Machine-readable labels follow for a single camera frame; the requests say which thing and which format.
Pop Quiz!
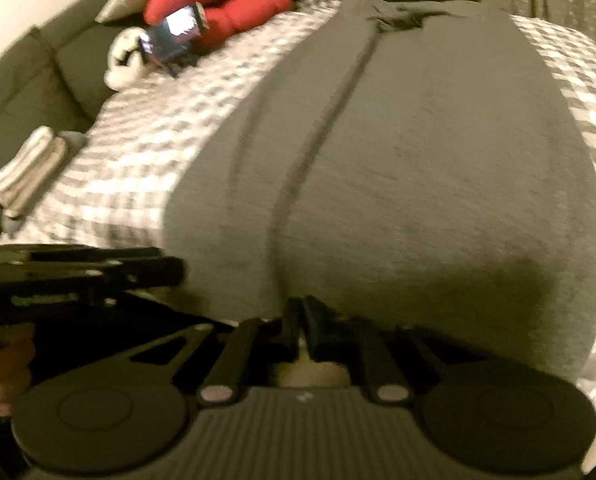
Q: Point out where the folded striped cloth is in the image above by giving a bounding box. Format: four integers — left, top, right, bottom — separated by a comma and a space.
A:
0, 126, 87, 234

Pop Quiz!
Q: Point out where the person's left hand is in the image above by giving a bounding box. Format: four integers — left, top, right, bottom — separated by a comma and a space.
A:
0, 326, 38, 418

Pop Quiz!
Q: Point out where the white plush toy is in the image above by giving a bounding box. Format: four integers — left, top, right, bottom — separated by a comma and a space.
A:
104, 27, 154, 92

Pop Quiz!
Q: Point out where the dark green sofa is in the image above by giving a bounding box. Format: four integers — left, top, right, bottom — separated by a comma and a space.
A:
0, 0, 130, 247

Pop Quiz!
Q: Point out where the grey white checkered blanket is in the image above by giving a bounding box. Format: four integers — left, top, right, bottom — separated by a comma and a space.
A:
0, 0, 596, 422

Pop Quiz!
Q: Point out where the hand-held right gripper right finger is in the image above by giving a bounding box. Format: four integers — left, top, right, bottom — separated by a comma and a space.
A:
304, 295, 458, 405

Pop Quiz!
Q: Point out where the blue phone stand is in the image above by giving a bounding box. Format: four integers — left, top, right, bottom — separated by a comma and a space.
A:
148, 49, 199, 79

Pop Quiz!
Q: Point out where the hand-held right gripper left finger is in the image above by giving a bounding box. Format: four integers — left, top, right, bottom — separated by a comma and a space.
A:
128, 299, 303, 406

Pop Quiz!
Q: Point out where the grey knit garment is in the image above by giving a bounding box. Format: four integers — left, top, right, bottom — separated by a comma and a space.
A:
163, 0, 596, 387

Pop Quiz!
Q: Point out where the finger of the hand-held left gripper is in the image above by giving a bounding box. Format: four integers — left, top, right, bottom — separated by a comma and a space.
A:
83, 256, 187, 294
78, 245, 161, 263

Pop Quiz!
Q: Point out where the smartphone with lit screen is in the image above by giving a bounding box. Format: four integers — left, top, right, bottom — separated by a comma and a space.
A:
140, 2, 210, 56

